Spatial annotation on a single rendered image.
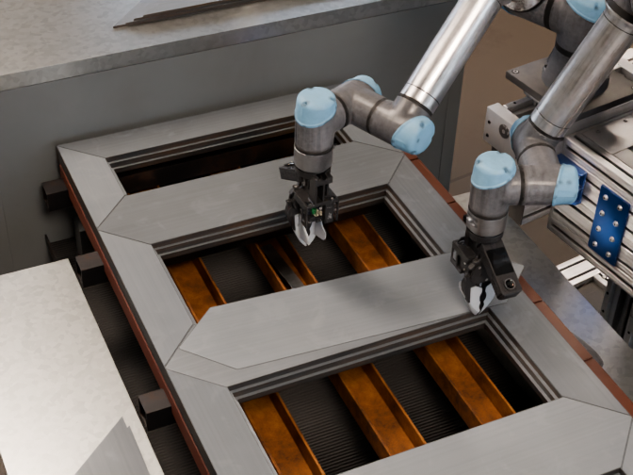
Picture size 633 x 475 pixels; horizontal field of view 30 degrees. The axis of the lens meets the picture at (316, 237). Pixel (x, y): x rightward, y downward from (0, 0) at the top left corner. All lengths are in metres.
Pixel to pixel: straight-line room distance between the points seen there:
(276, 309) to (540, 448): 0.59
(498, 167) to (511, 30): 2.98
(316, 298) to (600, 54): 0.73
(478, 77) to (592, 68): 2.56
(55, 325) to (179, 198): 0.40
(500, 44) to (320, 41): 2.10
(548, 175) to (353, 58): 0.99
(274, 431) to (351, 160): 0.72
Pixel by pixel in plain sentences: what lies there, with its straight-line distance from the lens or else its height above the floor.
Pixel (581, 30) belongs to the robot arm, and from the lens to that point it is 2.66.
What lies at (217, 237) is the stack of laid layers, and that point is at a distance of 2.56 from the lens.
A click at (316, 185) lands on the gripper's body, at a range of 2.25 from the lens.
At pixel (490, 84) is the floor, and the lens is 4.72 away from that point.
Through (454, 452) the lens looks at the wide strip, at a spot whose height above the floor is 0.85.
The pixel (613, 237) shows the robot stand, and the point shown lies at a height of 0.80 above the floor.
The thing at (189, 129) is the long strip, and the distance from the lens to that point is 2.85.
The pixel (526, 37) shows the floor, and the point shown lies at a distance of 5.07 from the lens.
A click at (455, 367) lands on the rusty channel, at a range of 2.51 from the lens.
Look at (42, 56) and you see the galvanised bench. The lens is 2.79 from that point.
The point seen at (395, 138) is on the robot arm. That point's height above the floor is 1.21.
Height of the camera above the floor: 2.45
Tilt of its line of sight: 39 degrees down
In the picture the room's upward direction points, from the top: 2 degrees clockwise
